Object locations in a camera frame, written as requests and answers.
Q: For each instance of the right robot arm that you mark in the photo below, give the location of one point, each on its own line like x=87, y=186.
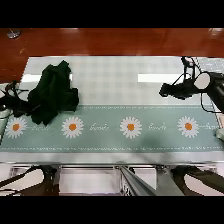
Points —
x=217, y=89

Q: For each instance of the dark green garment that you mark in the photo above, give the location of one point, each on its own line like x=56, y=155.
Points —
x=53, y=93

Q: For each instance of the silver frame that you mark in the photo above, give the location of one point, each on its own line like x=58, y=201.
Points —
x=140, y=187

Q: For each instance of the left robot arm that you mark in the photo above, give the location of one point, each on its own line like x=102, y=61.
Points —
x=26, y=180

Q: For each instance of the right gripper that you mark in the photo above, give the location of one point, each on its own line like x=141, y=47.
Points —
x=180, y=90

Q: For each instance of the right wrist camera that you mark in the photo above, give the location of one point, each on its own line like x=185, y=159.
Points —
x=184, y=62

